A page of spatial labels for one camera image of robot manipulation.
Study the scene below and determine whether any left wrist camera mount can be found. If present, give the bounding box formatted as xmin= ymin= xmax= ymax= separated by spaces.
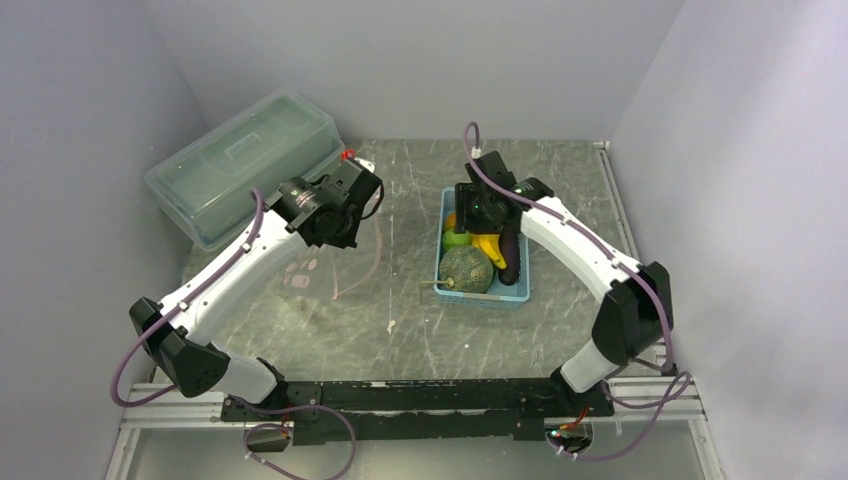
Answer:
xmin=318 ymin=150 xmax=385 ymax=221

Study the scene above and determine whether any dark purple eggplant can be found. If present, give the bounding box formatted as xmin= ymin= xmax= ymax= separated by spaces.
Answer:
xmin=498 ymin=225 xmax=521 ymax=286

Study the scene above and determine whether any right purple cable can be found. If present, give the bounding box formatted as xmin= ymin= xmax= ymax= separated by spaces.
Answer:
xmin=462 ymin=121 xmax=693 ymax=463

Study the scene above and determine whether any light blue plastic basket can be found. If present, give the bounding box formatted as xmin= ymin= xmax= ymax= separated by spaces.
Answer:
xmin=432 ymin=186 xmax=531 ymax=308

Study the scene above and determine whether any clear green storage box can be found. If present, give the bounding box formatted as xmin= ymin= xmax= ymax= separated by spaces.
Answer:
xmin=145 ymin=89 xmax=344 ymax=251

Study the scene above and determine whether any yellow banana bunch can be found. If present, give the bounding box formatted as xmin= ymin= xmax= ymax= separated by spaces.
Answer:
xmin=471 ymin=233 xmax=507 ymax=270

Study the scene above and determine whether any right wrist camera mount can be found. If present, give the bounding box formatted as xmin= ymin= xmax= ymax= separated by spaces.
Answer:
xmin=465 ymin=151 xmax=518 ymax=192

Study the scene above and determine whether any green netted melon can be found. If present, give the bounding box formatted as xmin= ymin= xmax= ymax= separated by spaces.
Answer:
xmin=420 ymin=245 xmax=495 ymax=294

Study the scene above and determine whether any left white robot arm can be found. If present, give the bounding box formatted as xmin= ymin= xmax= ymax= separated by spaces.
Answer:
xmin=121 ymin=175 xmax=380 ymax=420

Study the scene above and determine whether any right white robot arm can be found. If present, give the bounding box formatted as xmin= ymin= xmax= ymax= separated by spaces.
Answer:
xmin=454 ymin=178 xmax=673 ymax=415

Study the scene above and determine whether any red orange mango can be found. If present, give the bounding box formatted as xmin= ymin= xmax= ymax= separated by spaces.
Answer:
xmin=443 ymin=211 xmax=457 ymax=232

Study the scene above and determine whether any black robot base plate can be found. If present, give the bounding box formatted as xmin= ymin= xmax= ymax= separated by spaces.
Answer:
xmin=220 ymin=377 xmax=614 ymax=446

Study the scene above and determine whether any small green lime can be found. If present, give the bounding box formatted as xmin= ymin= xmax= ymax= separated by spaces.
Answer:
xmin=441 ymin=229 xmax=472 ymax=253

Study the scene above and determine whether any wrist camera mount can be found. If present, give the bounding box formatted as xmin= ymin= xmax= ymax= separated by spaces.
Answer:
xmin=318 ymin=150 xmax=385 ymax=221
xmin=465 ymin=151 xmax=518 ymax=192

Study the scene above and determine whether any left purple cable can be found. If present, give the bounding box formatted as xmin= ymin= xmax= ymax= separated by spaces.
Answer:
xmin=108 ymin=188 xmax=265 ymax=409

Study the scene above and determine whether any purple cable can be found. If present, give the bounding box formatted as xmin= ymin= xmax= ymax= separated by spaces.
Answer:
xmin=462 ymin=121 xmax=693 ymax=463
xmin=108 ymin=188 xmax=265 ymax=409

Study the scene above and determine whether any clear zip top bag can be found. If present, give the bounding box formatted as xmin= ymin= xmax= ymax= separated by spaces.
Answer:
xmin=272 ymin=213 xmax=384 ymax=300

